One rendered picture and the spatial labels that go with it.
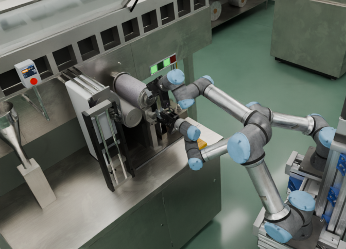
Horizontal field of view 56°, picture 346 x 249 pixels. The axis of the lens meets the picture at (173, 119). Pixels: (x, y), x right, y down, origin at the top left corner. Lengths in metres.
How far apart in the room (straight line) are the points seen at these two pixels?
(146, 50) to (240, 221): 1.53
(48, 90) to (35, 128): 0.23
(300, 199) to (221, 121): 2.15
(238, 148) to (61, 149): 1.19
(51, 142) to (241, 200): 1.63
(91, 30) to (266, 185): 1.25
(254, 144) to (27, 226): 1.24
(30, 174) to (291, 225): 1.26
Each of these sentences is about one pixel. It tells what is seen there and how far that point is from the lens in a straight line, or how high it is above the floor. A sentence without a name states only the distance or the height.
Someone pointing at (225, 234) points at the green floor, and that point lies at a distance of 2.71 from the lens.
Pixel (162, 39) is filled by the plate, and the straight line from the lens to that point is 2.28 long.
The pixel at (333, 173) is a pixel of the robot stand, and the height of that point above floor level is 1.08.
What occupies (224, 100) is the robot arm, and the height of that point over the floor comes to 1.40.
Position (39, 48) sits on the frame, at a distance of 1.85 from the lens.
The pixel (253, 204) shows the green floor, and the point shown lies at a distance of 2.89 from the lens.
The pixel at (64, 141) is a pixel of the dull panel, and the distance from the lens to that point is 2.13.
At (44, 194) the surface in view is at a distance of 1.92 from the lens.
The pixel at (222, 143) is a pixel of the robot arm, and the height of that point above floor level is 1.11.
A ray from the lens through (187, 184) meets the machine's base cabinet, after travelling 2.11.
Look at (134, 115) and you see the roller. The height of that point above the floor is 1.19.
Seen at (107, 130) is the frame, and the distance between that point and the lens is 1.68.
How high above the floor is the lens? 2.31
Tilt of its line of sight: 38 degrees down
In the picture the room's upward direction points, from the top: 8 degrees counter-clockwise
